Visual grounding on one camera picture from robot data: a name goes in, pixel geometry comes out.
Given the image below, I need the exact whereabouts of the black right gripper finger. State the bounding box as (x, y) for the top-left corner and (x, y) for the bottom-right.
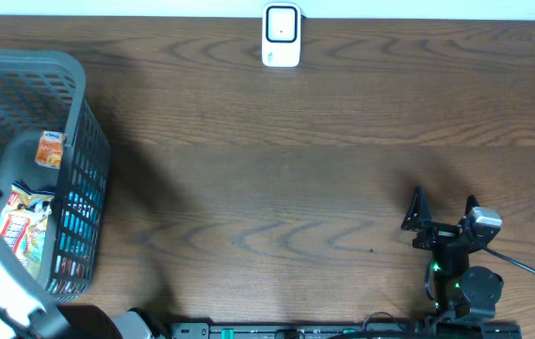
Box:
(463, 195), (480, 219)
(400, 186), (432, 232)

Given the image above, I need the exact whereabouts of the orange tissue packet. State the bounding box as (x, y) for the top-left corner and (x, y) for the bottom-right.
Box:
(35, 131), (66, 170)

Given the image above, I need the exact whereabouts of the yellow snack bag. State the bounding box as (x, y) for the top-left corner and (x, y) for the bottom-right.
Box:
(0, 182), (55, 279)

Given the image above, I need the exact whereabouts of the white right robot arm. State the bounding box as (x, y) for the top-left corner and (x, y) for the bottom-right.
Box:
(400, 186), (504, 323)

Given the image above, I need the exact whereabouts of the white barcode scanner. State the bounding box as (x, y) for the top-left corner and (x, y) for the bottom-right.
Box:
(261, 2), (302, 68)

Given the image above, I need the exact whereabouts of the grey plastic shopping basket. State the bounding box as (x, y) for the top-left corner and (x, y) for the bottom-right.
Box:
(0, 50), (110, 302)

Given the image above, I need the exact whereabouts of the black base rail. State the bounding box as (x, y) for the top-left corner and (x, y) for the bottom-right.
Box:
(169, 321), (523, 339)

